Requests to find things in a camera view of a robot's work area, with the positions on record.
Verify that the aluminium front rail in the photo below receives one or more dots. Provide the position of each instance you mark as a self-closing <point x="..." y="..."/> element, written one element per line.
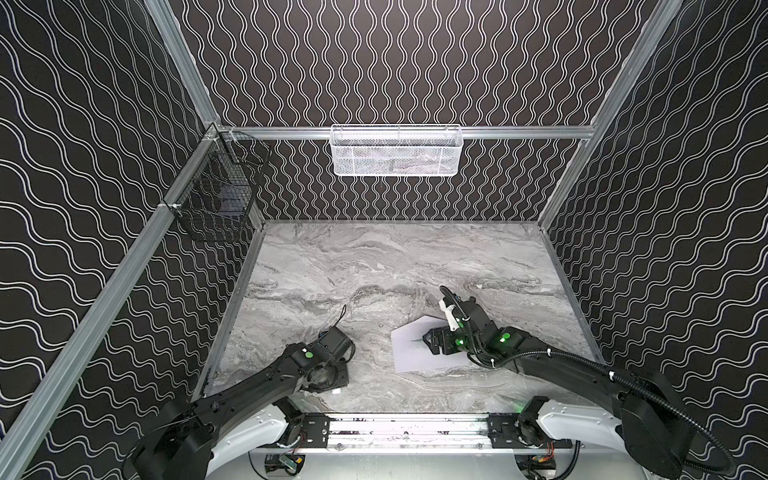
<point x="438" y="433"/>

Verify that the black wire basket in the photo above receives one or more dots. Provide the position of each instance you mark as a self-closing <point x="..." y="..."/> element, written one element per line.
<point x="218" y="203"/>

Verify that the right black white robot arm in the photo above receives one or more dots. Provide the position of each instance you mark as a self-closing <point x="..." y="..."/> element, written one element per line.
<point x="641" y="416"/>

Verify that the white wire mesh basket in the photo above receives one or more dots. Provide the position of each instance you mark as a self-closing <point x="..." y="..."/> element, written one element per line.
<point x="389" y="150"/>

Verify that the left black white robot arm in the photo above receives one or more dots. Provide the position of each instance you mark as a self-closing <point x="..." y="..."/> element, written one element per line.
<point x="190" y="439"/>

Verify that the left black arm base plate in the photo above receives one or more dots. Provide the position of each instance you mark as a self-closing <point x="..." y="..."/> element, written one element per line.
<point x="306" y="431"/>

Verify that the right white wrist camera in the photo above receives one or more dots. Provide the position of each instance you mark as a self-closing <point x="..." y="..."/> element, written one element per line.
<point x="447" y="307"/>

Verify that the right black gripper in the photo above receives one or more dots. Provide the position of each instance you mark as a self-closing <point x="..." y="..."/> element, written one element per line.
<point x="442" y="339"/>

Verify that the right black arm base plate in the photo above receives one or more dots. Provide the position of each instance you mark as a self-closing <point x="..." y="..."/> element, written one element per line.
<point x="507" y="431"/>

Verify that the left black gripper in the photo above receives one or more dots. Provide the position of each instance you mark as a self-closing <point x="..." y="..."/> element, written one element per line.
<point x="335" y="343"/>

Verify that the lavender envelope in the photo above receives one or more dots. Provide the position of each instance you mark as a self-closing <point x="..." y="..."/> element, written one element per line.
<point x="411" y="354"/>

